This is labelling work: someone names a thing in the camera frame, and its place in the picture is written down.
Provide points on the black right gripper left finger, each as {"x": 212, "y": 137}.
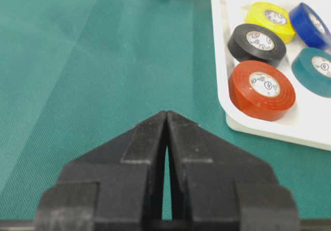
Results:
{"x": 111, "y": 187}

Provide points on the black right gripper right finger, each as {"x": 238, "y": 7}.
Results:
{"x": 218, "y": 186}

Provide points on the black tape roll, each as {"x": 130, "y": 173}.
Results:
{"x": 254, "y": 42}

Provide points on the yellow tape roll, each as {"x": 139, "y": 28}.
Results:
{"x": 273, "y": 18}

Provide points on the red tape roll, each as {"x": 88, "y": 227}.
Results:
{"x": 261, "y": 91}

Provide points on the blue tape roll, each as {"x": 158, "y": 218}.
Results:
{"x": 310, "y": 27}

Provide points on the teal green tape roll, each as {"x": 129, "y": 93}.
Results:
{"x": 312, "y": 69}

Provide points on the white plastic tray case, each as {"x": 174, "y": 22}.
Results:
{"x": 308, "y": 121}

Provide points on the green table cloth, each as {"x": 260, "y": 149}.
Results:
{"x": 77, "y": 73}

